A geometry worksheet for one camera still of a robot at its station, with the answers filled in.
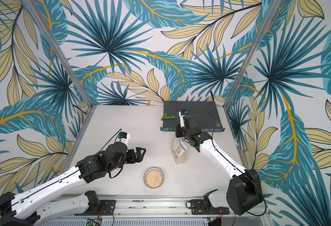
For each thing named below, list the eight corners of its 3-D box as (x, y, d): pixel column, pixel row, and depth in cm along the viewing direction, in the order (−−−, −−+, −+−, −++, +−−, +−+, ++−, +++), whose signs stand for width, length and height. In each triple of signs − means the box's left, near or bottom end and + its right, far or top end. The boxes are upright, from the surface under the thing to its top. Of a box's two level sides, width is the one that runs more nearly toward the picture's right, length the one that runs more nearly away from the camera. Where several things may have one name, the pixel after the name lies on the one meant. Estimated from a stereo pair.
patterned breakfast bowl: (143, 188, 80) (142, 186, 77) (145, 169, 87) (144, 167, 84) (163, 188, 80) (163, 186, 77) (163, 169, 87) (163, 167, 84)
